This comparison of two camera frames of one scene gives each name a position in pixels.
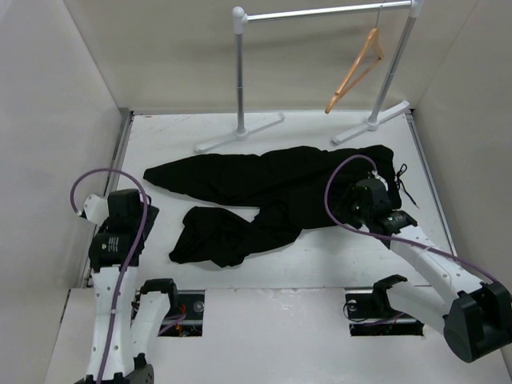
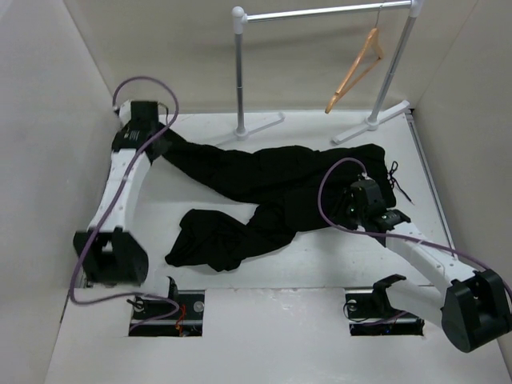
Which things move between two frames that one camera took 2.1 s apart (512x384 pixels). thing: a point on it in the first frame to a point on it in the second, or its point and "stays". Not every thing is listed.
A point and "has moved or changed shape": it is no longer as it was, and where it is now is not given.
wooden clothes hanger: [371, 39] stays
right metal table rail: [411, 118] stays
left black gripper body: [152, 218] to [162, 149]
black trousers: [291, 191] has moved or changed shape
